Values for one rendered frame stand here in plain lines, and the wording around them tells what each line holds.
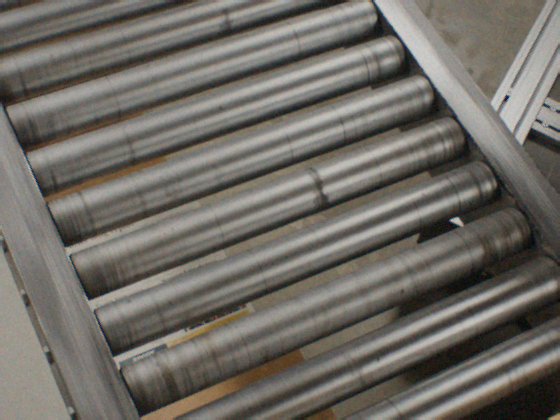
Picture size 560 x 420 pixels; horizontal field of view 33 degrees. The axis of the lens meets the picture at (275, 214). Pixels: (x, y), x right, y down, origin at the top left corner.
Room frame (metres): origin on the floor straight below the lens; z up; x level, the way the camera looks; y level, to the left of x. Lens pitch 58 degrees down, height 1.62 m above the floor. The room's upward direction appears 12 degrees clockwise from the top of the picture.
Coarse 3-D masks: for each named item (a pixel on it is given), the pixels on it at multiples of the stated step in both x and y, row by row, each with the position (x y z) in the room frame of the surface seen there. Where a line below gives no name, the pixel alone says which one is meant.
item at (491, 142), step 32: (352, 0) 0.86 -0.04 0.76; (384, 0) 0.83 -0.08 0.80; (384, 32) 0.80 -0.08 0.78; (416, 32) 0.79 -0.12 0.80; (416, 64) 0.75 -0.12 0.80; (448, 64) 0.75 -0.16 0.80; (448, 96) 0.71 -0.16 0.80; (480, 96) 0.72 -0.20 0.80; (480, 128) 0.67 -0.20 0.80; (480, 160) 0.64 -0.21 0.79; (512, 160) 0.64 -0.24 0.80; (512, 192) 0.59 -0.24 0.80; (544, 192) 0.60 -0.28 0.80; (544, 224) 0.56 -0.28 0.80; (512, 256) 0.56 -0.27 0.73; (544, 320) 0.50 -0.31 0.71
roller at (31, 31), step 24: (48, 0) 0.73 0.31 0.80; (72, 0) 0.73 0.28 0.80; (96, 0) 0.74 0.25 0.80; (120, 0) 0.75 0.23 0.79; (144, 0) 0.77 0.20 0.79; (168, 0) 0.78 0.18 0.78; (192, 0) 0.80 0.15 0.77; (0, 24) 0.68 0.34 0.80; (24, 24) 0.69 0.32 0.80; (48, 24) 0.70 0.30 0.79; (72, 24) 0.71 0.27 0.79; (96, 24) 0.72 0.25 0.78; (0, 48) 0.66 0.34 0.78; (24, 48) 0.67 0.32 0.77
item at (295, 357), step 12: (276, 360) 0.69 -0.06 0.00; (288, 360) 0.70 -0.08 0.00; (300, 360) 0.70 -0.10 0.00; (252, 372) 0.66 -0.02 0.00; (264, 372) 0.67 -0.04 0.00; (276, 372) 0.67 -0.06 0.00; (228, 384) 0.63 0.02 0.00; (240, 384) 0.63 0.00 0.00; (192, 396) 0.59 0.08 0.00; (204, 396) 0.60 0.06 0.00; (216, 396) 0.60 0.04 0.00; (168, 408) 0.56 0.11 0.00; (180, 408) 0.57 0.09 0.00; (192, 408) 0.57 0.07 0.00
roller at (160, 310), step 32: (416, 192) 0.57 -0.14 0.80; (448, 192) 0.58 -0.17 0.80; (480, 192) 0.59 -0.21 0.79; (320, 224) 0.51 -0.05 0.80; (352, 224) 0.51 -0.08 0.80; (384, 224) 0.52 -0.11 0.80; (416, 224) 0.54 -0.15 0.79; (256, 256) 0.45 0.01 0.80; (288, 256) 0.46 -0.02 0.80; (320, 256) 0.47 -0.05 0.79; (352, 256) 0.49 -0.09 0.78; (160, 288) 0.40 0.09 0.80; (192, 288) 0.41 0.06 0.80; (224, 288) 0.41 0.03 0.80; (256, 288) 0.43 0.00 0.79; (128, 320) 0.36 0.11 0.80; (160, 320) 0.37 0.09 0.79; (192, 320) 0.38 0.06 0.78
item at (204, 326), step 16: (176, 208) 0.96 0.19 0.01; (192, 208) 0.97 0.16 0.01; (144, 224) 0.91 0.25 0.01; (96, 240) 0.86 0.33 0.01; (208, 256) 0.87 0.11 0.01; (224, 256) 0.88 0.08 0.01; (176, 272) 0.83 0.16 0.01; (128, 288) 0.77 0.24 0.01; (144, 288) 0.78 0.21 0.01; (96, 304) 0.73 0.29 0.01; (208, 320) 0.74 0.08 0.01; (224, 320) 0.75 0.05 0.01; (176, 336) 0.70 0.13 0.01; (192, 336) 0.70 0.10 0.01; (128, 352) 0.65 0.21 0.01; (144, 352) 0.65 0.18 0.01
